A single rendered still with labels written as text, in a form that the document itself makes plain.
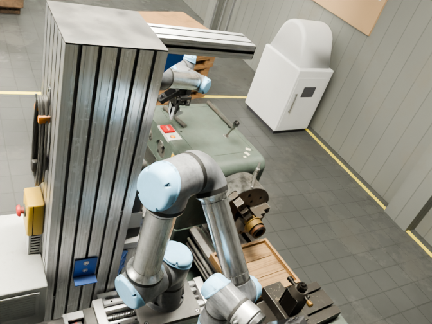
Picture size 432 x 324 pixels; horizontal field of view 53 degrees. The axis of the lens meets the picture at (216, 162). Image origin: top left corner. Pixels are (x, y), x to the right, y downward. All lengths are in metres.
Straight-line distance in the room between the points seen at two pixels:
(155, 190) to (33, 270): 0.62
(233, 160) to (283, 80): 2.92
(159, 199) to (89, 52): 0.38
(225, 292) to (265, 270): 1.12
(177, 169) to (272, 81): 4.13
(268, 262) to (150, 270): 1.07
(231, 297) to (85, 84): 0.63
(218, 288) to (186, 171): 0.30
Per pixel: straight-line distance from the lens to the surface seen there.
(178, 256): 1.42
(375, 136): 5.06
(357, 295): 3.75
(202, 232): 2.30
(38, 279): 1.52
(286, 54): 5.04
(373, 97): 5.09
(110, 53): 1.06
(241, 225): 2.14
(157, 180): 1.05
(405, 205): 4.69
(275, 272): 2.24
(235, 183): 2.07
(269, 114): 5.19
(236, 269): 1.23
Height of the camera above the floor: 2.44
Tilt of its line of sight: 34 degrees down
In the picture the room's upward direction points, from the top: 19 degrees clockwise
